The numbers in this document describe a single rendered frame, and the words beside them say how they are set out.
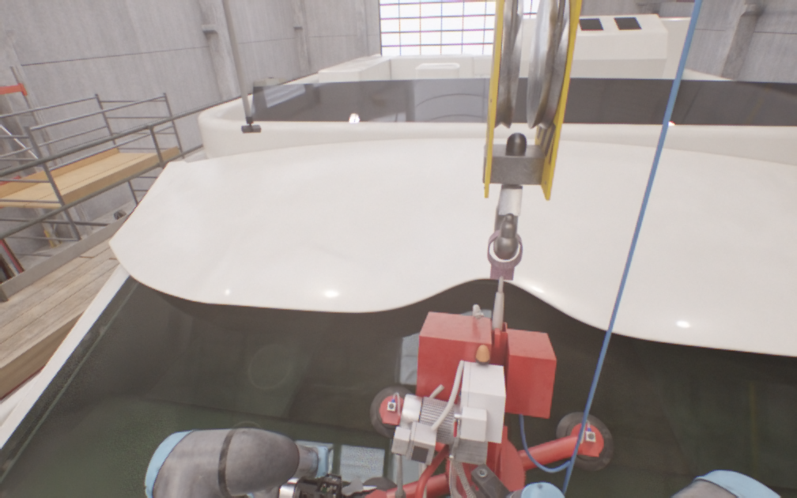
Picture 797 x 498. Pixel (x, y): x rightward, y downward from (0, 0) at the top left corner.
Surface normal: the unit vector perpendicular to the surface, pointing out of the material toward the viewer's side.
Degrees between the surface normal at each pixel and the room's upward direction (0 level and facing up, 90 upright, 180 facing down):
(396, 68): 88
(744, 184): 20
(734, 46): 90
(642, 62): 90
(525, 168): 90
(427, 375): 70
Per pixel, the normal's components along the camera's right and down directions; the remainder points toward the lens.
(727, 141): -0.18, 0.49
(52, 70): 0.98, 0.06
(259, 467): 0.66, -0.18
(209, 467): 0.01, -0.30
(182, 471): 0.00, -0.54
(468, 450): -0.21, 0.21
